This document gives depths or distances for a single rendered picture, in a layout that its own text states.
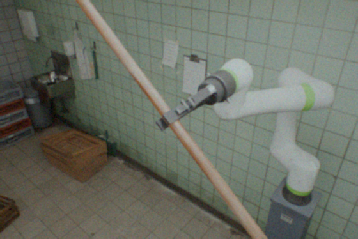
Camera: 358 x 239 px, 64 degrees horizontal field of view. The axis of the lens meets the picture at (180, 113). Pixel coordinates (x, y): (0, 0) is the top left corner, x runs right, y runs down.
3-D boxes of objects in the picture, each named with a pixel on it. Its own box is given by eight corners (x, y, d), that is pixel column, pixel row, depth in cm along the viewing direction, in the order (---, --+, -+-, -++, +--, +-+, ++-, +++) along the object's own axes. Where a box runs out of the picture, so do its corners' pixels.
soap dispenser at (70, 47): (77, 58, 342) (73, 41, 332) (70, 60, 336) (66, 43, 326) (72, 56, 347) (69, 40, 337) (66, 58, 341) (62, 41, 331)
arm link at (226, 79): (204, 78, 96) (222, 61, 89) (226, 105, 95) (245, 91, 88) (194, 84, 92) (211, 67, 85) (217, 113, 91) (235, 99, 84)
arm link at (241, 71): (234, 50, 101) (262, 61, 96) (226, 81, 108) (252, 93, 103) (212, 61, 91) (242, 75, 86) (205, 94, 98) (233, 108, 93)
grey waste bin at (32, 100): (59, 123, 439) (50, 89, 411) (35, 133, 414) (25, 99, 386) (46, 115, 459) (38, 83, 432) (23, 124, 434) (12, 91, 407)
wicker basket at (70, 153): (77, 175, 311) (71, 154, 297) (43, 158, 337) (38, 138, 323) (108, 151, 347) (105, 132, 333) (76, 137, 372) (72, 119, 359)
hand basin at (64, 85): (82, 120, 398) (69, 56, 352) (58, 131, 374) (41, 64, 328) (63, 109, 424) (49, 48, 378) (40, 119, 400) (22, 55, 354)
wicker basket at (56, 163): (77, 188, 320) (72, 169, 306) (46, 169, 347) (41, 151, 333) (108, 164, 355) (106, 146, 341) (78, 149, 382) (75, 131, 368)
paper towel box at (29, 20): (43, 40, 380) (36, 11, 361) (34, 42, 373) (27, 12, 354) (32, 36, 396) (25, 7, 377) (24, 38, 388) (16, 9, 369)
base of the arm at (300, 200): (295, 170, 167) (297, 162, 164) (321, 182, 159) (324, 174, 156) (277, 197, 150) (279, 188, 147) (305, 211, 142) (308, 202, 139)
